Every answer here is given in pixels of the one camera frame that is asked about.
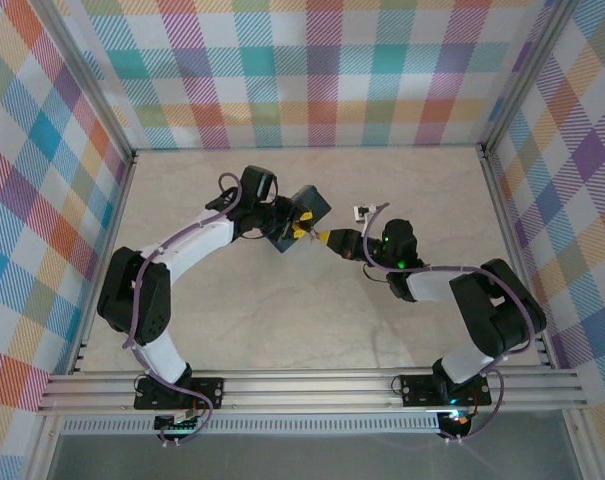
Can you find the blue painting-print box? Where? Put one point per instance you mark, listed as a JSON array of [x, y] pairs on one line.
[[316, 202]]

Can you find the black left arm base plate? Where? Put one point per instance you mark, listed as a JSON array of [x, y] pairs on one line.
[[209, 392]]

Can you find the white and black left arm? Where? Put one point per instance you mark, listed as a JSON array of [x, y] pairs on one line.
[[202, 240]]

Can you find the aluminium mounting rail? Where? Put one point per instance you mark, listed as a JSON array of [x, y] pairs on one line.
[[307, 390]]

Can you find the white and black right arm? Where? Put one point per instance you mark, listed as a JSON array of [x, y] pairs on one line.
[[432, 287]]

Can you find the aluminium frame post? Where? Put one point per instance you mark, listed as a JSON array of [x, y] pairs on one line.
[[89, 100], [524, 85]]

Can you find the green-lit circuit board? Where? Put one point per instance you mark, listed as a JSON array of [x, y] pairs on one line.
[[177, 424]]

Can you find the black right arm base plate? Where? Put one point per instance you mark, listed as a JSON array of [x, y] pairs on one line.
[[417, 390]]

